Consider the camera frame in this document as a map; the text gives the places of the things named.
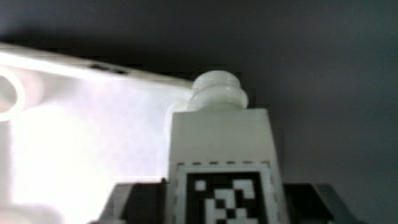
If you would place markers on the white square tabletop with sockets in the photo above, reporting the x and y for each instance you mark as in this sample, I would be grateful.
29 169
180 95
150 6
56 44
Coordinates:
84 133

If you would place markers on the white leg with tag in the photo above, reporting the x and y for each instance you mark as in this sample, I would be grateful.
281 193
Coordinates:
224 188

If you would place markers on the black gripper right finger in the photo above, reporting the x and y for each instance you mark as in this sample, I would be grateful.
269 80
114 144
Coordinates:
315 205

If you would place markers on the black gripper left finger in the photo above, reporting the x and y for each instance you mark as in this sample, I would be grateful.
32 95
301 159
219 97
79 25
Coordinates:
136 204

